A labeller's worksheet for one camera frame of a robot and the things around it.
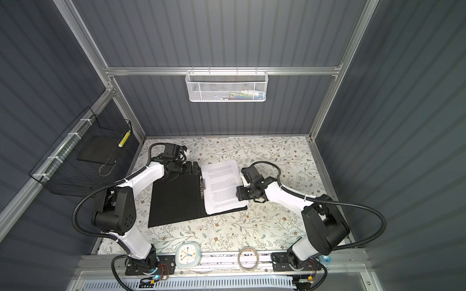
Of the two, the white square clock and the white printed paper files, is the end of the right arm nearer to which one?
the white printed paper files

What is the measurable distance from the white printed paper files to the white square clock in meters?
0.16

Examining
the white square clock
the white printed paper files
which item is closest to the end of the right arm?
the white printed paper files

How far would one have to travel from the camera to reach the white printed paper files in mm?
909

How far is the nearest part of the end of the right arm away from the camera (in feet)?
2.10

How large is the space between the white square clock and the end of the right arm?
28cm

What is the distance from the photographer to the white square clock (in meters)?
0.74

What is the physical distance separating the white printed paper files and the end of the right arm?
0.04 meters
